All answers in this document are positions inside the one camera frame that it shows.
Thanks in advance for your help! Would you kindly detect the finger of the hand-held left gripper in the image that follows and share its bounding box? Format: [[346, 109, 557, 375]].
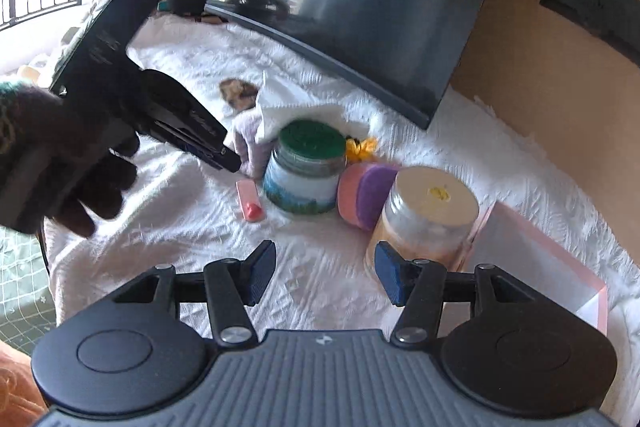
[[142, 70, 229, 148], [149, 121, 243, 174]]

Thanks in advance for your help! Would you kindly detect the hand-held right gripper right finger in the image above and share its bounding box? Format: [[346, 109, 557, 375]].
[[375, 241, 538, 349]]

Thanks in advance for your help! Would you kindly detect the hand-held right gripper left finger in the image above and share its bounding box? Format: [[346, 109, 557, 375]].
[[112, 240, 277, 349]]

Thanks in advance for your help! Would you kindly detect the keyring with charms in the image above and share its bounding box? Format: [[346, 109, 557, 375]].
[[219, 78, 259, 112]]

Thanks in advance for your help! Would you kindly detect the white cloth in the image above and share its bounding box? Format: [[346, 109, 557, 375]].
[[225, 71, 346, 148]]

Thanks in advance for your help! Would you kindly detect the person's left hand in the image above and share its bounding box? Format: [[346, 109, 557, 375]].
[[10, 82, 141, 239]]

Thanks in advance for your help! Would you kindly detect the small pink tube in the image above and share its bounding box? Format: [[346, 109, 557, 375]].
[[236, 179, 264, 223]]

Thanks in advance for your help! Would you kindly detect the clear jar with beige lid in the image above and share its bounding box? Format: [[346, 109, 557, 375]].
[[364, 166, 480, 280]]

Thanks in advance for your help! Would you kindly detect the white textured tablecloth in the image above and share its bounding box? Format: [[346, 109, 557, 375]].
[[42, 14, 640, 413]]

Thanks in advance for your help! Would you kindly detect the pink and purple round sponge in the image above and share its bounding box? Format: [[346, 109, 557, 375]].
[[337, 163, 401, 232]]

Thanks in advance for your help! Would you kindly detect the green lid jar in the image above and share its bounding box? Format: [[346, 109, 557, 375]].
[[262, 119, 348, 215]]

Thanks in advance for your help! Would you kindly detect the small yellow flower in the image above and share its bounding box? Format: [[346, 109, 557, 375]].
[[346, 136, 378, 160]]

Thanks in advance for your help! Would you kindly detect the pink edged white box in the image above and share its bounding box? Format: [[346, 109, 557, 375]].
[[452, 201, 608, 338]]

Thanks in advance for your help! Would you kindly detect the black flat screen television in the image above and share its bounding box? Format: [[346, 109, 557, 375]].
[[204, 0, 516, 130]]

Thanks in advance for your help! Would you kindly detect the green grid mat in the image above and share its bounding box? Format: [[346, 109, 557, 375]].
[[0, 224, 51, 358]]

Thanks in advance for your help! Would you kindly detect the orange cloth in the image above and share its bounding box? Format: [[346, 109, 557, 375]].
[[0, 339, 51, 427]]

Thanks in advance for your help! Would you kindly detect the black wall shelf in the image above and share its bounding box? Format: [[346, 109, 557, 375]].
[[540, 0, 640, 68]]

